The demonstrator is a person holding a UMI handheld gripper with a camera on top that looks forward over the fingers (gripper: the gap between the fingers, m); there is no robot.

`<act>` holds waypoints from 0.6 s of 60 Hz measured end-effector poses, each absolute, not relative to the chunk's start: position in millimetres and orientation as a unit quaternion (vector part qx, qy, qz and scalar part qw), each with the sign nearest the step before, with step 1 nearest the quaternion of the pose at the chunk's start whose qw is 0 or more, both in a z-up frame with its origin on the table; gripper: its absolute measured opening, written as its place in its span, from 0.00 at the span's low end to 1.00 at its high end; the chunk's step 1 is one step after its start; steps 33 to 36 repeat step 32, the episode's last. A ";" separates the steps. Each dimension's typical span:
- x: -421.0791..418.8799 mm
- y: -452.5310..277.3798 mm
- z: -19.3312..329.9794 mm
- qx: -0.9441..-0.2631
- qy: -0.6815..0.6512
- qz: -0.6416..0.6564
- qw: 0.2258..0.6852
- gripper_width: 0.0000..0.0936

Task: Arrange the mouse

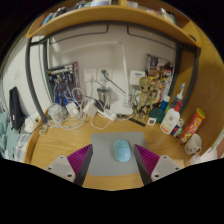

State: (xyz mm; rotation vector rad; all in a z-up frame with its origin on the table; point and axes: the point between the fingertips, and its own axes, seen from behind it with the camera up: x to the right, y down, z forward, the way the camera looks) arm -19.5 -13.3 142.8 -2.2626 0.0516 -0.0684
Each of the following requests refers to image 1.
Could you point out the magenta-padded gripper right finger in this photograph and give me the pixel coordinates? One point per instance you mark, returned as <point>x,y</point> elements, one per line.
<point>163,166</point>

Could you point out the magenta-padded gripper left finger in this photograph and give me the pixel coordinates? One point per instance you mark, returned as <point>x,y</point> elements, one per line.
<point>63,166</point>

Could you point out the light blue computer mouse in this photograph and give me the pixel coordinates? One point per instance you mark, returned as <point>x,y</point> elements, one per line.
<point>122,150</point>

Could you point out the grey mouse pad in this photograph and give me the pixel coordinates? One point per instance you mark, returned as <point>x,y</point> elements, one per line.
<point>105,153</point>

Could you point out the white mug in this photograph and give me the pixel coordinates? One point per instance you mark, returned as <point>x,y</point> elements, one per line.
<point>192,144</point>

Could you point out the white red-capped lotion bottle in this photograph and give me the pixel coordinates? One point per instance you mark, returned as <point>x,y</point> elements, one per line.
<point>170,121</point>

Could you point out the small white cube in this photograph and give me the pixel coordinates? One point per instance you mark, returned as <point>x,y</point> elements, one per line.
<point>151,121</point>

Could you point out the red yellow snack can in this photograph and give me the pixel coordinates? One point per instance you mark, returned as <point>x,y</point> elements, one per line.
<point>192,126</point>

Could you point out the dark green round container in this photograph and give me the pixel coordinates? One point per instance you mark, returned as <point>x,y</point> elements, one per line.
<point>157,115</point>

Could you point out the white tissue pack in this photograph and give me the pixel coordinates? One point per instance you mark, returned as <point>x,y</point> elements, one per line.
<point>31,123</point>

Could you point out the clear round jar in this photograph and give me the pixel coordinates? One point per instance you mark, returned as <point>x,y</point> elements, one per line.
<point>55,113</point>

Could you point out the white charger block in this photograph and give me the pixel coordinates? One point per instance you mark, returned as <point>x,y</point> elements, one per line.
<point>72,109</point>

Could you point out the bed with plaid bedding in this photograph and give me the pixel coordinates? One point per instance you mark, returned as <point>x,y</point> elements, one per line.
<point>10,140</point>

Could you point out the blue bottle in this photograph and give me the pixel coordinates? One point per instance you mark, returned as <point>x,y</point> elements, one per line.
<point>165,103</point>

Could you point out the white power strip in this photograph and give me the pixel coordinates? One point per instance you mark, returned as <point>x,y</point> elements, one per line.
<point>107,115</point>

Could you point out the white blue-tipped glue bottle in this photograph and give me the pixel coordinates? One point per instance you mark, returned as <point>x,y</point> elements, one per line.
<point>180,96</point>

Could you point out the brown tree figurine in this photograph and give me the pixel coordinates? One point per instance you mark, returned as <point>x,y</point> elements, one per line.
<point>144,96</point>

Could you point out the black backpack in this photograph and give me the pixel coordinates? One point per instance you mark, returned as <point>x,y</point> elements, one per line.
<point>16,108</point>

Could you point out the metal cup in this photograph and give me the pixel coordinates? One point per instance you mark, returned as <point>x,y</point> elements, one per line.
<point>103,96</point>

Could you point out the robot model kit box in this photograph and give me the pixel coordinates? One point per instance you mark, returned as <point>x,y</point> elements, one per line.
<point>63,83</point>

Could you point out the colourful printed box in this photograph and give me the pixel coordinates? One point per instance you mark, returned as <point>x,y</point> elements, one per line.
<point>161,68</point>

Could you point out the wooden shelf unit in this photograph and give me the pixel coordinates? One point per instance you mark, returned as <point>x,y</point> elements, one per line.
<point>110,15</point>

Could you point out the white wall box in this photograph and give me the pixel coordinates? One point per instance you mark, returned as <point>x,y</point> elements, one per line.
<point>137,76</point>

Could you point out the white wall outlet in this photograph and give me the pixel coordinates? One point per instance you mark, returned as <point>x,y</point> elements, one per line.
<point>90,75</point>

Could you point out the dark metal desk frame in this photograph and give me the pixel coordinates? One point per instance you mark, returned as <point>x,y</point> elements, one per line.
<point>30,76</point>

